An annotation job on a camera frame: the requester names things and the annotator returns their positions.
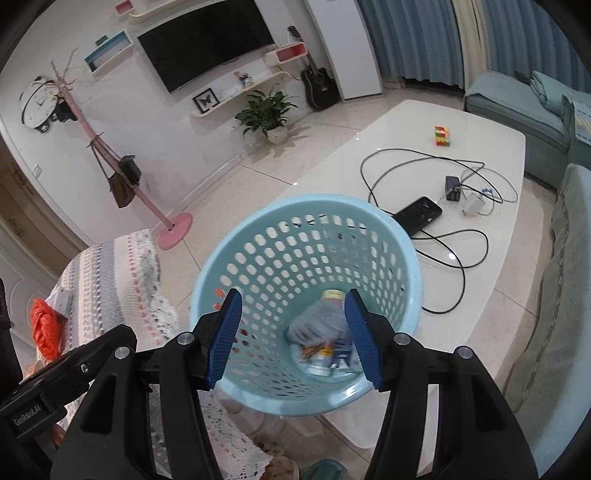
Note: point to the long blue box shelf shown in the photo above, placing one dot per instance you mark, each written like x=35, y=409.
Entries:
x=108, y=53

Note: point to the wall light switch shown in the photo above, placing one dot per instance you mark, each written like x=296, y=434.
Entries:
x=38, y=172

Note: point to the pale green sofa cover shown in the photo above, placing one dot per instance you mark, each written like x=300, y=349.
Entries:
x=558, y=300

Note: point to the shelf pen holder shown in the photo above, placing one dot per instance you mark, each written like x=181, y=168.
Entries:
x=243, y=79

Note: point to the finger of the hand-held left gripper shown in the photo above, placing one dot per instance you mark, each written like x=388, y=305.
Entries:
x=117, y=336

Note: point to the pink cube wall shelf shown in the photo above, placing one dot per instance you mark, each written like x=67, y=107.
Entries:
x=123, y=7

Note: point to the small black bag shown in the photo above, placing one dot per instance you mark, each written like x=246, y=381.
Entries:
x=65, y=108

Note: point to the white charger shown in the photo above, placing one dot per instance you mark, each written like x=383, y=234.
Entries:
x=473, y=204

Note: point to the colourful puzzle cube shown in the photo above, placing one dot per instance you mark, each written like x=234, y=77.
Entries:
x=442, y=136

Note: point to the brown hanging bag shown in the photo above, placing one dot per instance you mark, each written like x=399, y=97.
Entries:
x=121, y=191

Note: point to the panda wall clock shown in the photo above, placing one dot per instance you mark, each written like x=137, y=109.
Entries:
x=39, y=104

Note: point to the folded teal blanket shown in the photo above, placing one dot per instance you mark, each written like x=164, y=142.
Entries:
x=549, y=92

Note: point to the blue curtain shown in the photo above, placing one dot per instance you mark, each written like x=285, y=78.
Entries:
x=411, y=41
x=531, y=37

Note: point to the clear plastic bottle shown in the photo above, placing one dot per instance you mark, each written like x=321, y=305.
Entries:
x=318, y=327

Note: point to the black acoustic guitar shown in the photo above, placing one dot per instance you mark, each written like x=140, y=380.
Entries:
x=318, y=87

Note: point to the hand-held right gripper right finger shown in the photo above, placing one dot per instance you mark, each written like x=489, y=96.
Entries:
x=362, y=339

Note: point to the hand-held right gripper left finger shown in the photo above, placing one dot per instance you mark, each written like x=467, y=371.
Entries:
x=225, y=339

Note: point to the small black adapter box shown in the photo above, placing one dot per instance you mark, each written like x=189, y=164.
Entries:
x=452, y=188

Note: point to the teal plastic object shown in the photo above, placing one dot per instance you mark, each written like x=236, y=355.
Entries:
x=323, y=470

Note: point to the patterned cushion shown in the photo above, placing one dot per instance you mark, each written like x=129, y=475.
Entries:
x=579, y=129

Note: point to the white standing air conditioner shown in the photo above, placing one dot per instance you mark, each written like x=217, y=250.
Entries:
x=346, y=46

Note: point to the black smartphone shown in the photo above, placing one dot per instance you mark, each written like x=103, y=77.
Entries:
x=418, y=214

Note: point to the cream curtain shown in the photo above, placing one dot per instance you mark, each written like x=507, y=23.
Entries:
x=471, y=41

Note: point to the red and white box shelf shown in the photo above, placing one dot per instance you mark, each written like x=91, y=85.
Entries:
x=286, y=54

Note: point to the pink coat rack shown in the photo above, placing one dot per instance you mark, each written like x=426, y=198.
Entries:
x=173, y=230

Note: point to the light blue plastic basket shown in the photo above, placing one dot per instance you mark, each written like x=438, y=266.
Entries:
x=277, y=249

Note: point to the black wall television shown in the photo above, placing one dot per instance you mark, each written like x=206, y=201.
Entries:
x=203, y=41

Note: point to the long white wavy shelf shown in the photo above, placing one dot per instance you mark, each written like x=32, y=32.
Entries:
x=147, y=14

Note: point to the black hanging bag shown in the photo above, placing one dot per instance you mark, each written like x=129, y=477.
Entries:
x=130, y=168

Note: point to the green potted plant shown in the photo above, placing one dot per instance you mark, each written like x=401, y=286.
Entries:
x=265, y=113

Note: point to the framed butterfly picture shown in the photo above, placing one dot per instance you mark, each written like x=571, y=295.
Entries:
x=206, y=100

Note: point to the dark remote control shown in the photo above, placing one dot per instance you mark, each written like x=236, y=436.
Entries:
x=522, y=77

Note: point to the striped cloth-covered seat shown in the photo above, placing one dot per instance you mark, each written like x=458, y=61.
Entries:
x=115, y=277

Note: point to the teal sofa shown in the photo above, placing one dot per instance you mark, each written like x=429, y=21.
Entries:
x=508, y=115

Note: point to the orange plastic bag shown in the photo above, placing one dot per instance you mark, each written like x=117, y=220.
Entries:
x=45, y=327

